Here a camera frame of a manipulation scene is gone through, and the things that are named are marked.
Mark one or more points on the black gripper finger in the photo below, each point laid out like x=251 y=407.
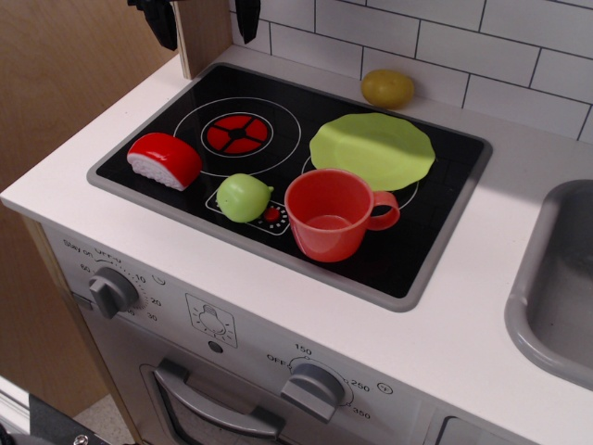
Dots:
x=247 y=12
x=160 y=17

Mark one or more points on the red plastic cup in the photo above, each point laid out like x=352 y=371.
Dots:
x=331 y=210

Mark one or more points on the green plastic plate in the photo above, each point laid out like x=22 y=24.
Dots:
x=388 y=153

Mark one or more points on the red white toy sushi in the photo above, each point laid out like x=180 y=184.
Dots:
x=165 y=159

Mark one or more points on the yellow toy potato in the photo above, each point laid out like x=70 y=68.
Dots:
x=387 y=89

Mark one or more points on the green toy pear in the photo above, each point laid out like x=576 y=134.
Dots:
x=243 y=198

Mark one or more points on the black toy stovetop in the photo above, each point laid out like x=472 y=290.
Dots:
x=241 y=121

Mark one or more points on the grey timer knob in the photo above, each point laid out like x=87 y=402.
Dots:
x=113 y=293

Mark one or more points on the grey oven temperature knob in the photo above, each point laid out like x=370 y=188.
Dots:
x=314 y=391

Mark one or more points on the black device at bottom left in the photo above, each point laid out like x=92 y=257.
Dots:
x=36 y=422

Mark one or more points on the grey toy sink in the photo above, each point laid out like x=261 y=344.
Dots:
x=548 y=314

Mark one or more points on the wooden side post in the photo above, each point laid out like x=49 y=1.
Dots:
x=204 y=32

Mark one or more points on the grey oven door handle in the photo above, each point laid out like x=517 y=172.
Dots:
x=259 y=424

